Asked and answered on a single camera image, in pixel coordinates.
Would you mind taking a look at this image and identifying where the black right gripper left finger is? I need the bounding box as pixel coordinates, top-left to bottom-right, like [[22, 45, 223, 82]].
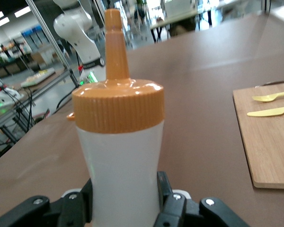
[[0, 178, 94, 227]]

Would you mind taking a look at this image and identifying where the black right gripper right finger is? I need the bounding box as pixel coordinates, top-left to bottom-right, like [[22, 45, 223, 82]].
[[153, 171, 251, 227]]

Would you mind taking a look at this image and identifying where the translucent sauce bottle orange cap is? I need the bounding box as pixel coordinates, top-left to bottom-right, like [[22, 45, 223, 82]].
[[66, 9, 166, 227]]

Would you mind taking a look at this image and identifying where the distant white robot base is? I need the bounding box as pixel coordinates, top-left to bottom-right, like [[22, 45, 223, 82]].
[[0, 56, 24, 108]]

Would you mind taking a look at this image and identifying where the yellow plastic knife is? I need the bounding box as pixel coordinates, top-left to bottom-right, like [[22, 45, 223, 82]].
[[247, 105, 284, 117]]

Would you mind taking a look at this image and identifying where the yellow plastic fork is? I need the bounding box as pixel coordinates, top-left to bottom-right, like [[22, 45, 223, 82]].
[[252, 90, 284, 103]]

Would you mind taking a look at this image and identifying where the white background table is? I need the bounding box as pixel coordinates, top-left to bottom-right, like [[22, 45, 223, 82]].
[[150, 9, 199, 43]]

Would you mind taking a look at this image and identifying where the wooden cutting board metal handle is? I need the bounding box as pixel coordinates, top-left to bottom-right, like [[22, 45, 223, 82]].
[[232, 79, 284, 190]]

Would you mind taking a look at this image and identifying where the aluminium frame post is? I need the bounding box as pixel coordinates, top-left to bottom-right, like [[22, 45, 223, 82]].
[[26, 0, 80, 88]]

